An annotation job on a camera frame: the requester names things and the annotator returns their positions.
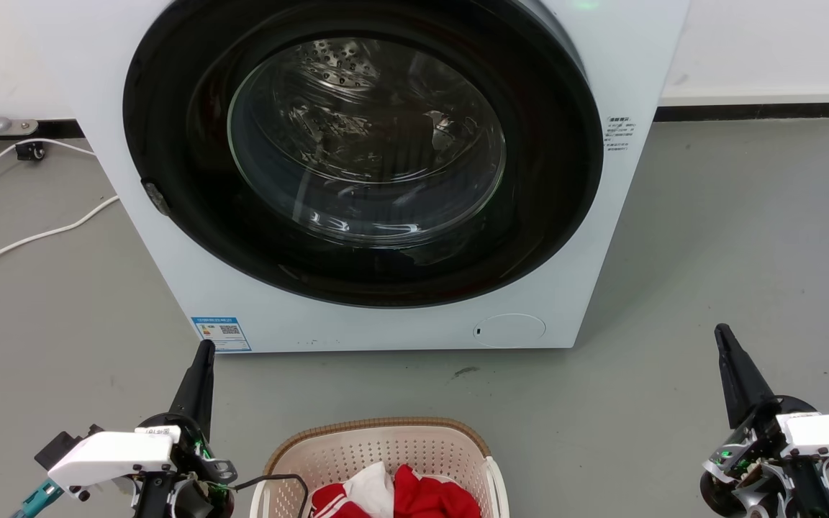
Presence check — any white cloth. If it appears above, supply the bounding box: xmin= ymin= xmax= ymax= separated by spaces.
xmin=343 ymin=461 xmax=396 ymax=518

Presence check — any red white-striped garment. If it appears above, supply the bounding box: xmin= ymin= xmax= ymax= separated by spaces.
xmin=309 ymin=464 xmax=483 ymax=518

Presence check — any teal cable connector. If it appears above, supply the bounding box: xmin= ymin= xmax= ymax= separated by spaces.
xmin=10 ymin=480 xmax=65 ymax=518

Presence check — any beige perforated laundry basket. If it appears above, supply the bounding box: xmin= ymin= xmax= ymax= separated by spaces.
xmin=249 ymin=417 xmax=511 ymax=518

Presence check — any white front-load washing machine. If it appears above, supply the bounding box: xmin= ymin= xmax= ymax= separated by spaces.
xmin=62 ymin=0 xmax=693 ymax=354

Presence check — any grey washer door handle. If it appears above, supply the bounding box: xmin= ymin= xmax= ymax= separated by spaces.
xmin=142 ymin=179 xmax=171 ymax=217

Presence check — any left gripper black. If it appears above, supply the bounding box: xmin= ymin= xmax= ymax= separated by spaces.
xmin=134 ymin=340 xmax=239 ymax=518

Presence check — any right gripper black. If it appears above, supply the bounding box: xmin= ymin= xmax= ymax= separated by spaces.
xmin=700 ymin=324 xmax=829 ymax=518

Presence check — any black round glass washer door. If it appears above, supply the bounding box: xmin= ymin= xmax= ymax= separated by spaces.
xmin=122 ymin=0 xmax=605 ymax=309

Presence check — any black baseboard strip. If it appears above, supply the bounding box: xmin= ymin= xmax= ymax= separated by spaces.
xmin=653 ymin=102 xmax=829 ymax=122

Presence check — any small printed text sticker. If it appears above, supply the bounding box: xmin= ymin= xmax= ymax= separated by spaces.
xmin=604 ymin=115 xmax=637 ymax=153

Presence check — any round white filter cover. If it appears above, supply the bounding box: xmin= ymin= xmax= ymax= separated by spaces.
xmin=473 ymin=313 xmax=547 ymax=350

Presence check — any blue energy label sticker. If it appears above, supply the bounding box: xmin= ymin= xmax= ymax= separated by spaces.
xmin=191 ymin=316 xmax=253 ymax=353

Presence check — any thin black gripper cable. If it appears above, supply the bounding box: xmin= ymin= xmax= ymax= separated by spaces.
xmin=230 ymin=473 xmax=312 ymax=518

